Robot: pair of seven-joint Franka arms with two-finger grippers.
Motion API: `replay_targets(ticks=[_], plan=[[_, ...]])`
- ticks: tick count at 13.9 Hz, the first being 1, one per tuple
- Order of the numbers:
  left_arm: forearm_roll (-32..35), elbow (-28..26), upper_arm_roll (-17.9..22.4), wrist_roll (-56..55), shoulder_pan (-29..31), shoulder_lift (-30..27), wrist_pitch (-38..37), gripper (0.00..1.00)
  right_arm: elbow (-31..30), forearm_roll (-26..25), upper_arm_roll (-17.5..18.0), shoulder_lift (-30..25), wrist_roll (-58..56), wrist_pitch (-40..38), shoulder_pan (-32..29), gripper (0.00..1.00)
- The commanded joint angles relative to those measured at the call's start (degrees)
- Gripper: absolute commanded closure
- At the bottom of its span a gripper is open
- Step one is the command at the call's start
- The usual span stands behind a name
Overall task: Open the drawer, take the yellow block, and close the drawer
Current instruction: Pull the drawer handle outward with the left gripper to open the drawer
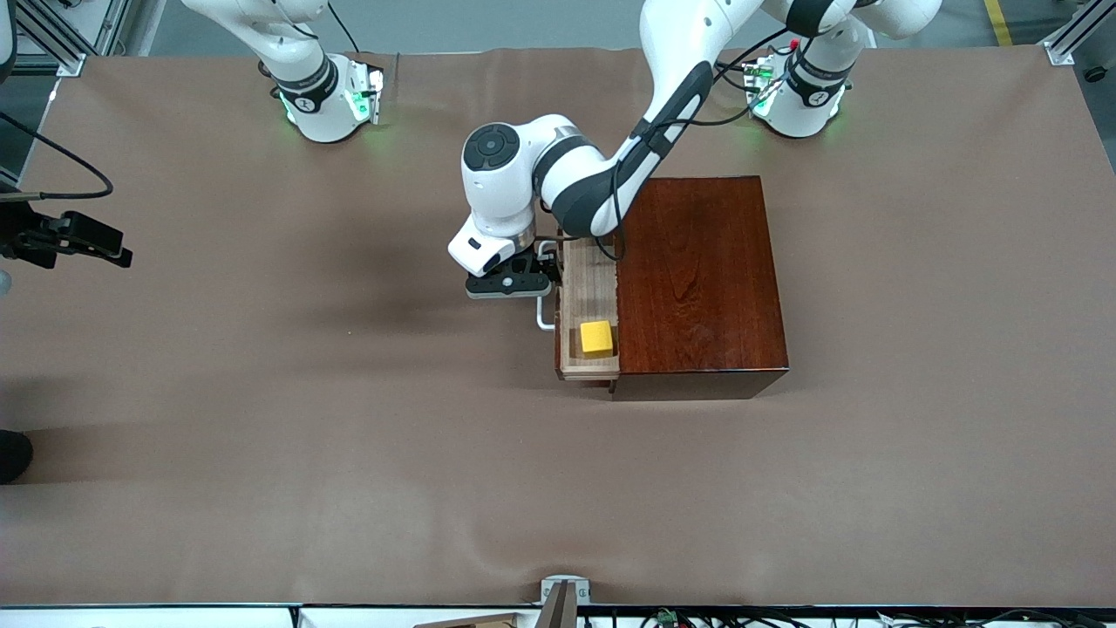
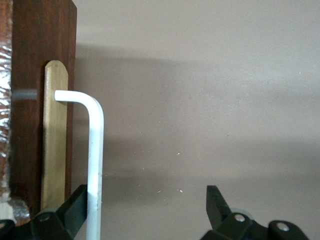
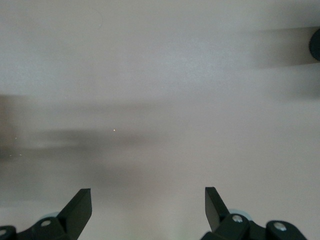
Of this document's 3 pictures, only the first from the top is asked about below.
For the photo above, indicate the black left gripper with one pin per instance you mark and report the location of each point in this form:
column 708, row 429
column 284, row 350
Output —
column 542, row 266

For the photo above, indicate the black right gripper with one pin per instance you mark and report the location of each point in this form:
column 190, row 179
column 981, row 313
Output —
column 19, row 237

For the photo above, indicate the yellow block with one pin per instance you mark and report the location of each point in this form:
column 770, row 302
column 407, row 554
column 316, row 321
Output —
column 597, row 338

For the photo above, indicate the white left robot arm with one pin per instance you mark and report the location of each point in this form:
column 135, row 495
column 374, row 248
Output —
column 497, row 192

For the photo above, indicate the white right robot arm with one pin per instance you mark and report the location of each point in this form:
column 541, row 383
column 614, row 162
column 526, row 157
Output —
column 318, row 113

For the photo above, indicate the dark red wooden cabinet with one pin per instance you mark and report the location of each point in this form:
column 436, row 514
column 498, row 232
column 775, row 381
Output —
column 697, row 288

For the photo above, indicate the brown table cloth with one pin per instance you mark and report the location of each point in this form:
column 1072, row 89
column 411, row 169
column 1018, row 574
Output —
column 349, row 480

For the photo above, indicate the light wooden plank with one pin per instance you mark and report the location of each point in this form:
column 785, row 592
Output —
column 471, row 621

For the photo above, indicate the small green connector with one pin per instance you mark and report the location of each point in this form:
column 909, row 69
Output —
column 667, row 617

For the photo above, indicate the yellow floor tape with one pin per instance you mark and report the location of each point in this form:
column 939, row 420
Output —
column 999, row 22

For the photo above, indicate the black round knob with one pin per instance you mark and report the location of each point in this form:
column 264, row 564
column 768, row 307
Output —
column 1096, row 72

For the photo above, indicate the aluminium profile frame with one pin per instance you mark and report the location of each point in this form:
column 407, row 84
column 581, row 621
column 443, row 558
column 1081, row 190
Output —
column 1077, row 30
column 61, row 39

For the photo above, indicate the metal clamp bracket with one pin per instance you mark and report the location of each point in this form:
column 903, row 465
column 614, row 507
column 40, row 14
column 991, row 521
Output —
column 564, row 591

